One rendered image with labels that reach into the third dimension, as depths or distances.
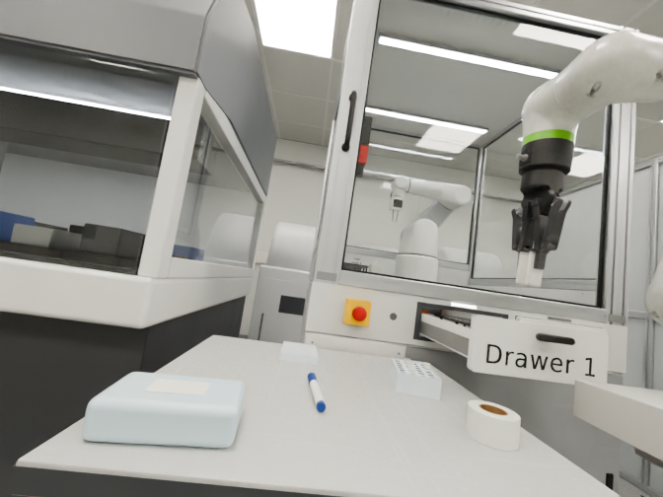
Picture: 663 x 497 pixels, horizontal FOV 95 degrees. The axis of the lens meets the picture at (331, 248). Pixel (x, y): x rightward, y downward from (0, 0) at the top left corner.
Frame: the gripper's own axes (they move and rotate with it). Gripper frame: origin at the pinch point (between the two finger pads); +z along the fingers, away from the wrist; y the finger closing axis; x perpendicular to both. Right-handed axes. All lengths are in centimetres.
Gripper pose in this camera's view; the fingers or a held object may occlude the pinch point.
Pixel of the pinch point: (530, 269)
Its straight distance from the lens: 74.5
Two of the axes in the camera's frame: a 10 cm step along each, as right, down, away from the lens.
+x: 9.8, 1.9, 1.0
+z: -1.8, 9.8, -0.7
